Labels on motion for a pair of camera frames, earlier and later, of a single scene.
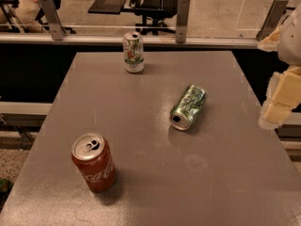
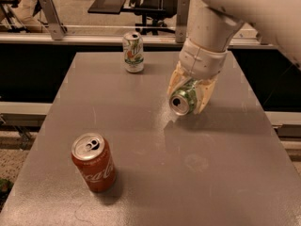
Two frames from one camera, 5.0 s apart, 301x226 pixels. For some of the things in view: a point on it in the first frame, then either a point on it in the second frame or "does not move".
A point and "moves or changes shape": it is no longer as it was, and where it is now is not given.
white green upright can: (133, 45) does not move
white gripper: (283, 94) -> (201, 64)
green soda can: (186, 106) moves or changes shape
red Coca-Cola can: (91, 154) does not move
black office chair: (157, 6) does not move
